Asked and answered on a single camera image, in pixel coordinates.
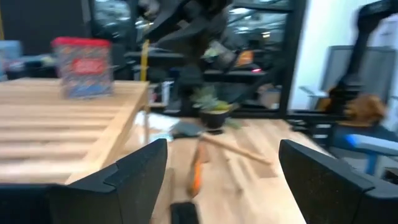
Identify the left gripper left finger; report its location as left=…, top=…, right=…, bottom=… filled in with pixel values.
left=49, top=139, right=168, bottom=224

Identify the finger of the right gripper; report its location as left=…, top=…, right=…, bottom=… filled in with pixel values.
left=146, top=0, right=190, bottom=34
left=155, top=15, right=223, bottom=47

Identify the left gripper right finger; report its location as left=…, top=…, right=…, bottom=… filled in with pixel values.
left=279, top=139, right=374, bottom=224

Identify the dark green pepper tin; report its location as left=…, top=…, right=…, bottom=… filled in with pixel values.
left=170, top=202, right=200, bottom=224

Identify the orange spice packet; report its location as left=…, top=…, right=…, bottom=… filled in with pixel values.
left=186, top=139, right=208, bottom=198

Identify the red smoked paprika tin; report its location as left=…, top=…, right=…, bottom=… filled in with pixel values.
left=51, top=36, right=113, bottom=100

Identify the wooden slatted shelf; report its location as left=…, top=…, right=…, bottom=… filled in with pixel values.
left=0, top=77, right=150, bottom=185

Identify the blue padded chair part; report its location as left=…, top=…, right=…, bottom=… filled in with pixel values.
left=344, top=133, right=398, bottom=175

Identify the white ice cube tray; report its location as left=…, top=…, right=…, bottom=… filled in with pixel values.
left=134, top=111, right=181, bottom=141

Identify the potted succulent plant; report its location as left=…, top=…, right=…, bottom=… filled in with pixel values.
left=190, top=86, right=243, bottom=131

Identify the orange-brown object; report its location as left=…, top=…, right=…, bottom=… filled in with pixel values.
left=323, top=93, right=387, bottom=127

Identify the wooden block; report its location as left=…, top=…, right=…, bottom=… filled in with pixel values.
left=171, top=120, right=273, bottom=166

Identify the grey partition panel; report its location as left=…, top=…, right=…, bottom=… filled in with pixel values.
left=322, top=45, right=396, bottom=103

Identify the tall black stand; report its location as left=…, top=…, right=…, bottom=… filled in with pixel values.
left=337, top=0, right=398, bottom=97

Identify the pile of clothes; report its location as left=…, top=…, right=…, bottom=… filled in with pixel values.
left=0, top=39, right=60, bottom=80

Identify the thick yellow cable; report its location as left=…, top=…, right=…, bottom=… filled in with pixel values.
left=139, top=39, right=150, bottom=82

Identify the black metal post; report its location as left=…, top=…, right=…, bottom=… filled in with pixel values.
left=278, top=0, right=308, bottom=116

